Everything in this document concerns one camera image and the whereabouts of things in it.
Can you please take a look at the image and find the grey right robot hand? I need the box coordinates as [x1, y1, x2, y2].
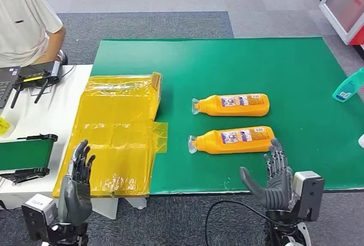
[239, 137, 297, 212]

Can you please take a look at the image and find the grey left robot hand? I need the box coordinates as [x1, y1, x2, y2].
[57, 139, 97, 226]

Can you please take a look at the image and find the orange bottle with clear cap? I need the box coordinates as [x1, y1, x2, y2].
[192, 93, 270, 118]
[187, 126, 276, 155]

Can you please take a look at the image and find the teal plastic bottle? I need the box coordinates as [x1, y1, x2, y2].
[332, 67, 364, 103]

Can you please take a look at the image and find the yellow film wrapped box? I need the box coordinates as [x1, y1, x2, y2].
[52, 72, 168, 199]

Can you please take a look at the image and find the yellow label sheet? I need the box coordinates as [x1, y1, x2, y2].
[0, 117, 12, 137]

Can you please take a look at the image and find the black router with antennas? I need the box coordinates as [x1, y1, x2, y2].
[11, 60, 63, 110]

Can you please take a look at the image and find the black chair part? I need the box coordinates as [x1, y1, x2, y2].
[58, 49, 69, 66]

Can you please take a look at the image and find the black laptop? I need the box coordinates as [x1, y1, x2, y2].
[0, 66, 21, 110]

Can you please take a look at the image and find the green table mat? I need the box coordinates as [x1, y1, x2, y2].
[90, 36, 364, 195]

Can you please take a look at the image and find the person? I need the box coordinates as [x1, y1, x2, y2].
[0, 0, 67, 69]

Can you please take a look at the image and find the red and white sign board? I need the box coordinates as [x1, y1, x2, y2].
[319, 0, 364, 46]

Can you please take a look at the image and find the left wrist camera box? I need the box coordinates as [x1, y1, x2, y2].
[21, 194, 57, 243]

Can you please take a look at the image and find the green belt conveyor black frame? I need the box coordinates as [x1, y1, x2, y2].
[0, 134, 59, 185]

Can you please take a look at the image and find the black cable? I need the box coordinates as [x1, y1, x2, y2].
[205, 199, 269, 246]

